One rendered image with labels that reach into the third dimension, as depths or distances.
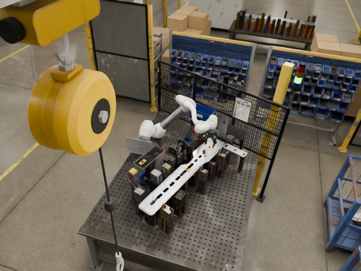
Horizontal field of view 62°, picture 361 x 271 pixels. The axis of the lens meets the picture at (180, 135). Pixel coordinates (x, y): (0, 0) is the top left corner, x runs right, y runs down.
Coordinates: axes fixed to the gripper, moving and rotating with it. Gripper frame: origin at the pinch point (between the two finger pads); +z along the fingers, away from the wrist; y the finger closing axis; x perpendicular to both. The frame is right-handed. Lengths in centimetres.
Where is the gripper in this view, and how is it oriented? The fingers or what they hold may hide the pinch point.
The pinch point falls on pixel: (209, 144)
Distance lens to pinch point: 361.2
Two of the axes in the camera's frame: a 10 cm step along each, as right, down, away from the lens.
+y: 8.1, 3.9, -4.4
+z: -0.4, 7.8, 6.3
